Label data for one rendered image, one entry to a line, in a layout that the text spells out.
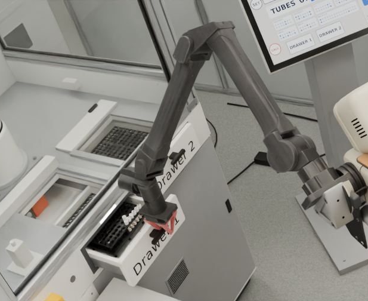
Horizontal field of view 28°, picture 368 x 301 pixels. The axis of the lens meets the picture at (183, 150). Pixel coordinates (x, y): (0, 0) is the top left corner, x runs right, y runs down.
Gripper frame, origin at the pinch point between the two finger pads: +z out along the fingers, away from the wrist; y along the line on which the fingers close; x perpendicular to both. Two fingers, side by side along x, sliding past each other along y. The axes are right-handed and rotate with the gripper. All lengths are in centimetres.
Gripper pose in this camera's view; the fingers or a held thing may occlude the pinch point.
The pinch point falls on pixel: (166, 230)
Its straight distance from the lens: 223.6
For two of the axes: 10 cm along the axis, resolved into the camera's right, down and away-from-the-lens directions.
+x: -5.2, 6.4, -5.6
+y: -8.1, -1.6, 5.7
